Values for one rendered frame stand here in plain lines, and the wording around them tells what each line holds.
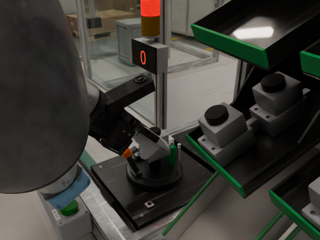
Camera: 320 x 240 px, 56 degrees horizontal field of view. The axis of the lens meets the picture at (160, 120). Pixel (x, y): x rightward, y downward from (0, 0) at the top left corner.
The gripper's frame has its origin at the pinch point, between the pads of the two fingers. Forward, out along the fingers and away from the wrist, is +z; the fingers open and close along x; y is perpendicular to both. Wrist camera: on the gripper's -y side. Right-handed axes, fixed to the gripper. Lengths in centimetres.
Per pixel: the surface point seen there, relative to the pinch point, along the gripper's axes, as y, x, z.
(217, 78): -42, -60, 72
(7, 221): 39.3, -16.9, -8.7
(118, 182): 14.2, -2.0, 0.6
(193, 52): -57, -103, 85
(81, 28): -17, -75, 2
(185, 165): 2.0, 1.9, 12.8
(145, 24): -21.5, -18.1, -9.0
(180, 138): -3.1, -9.2, 17.9
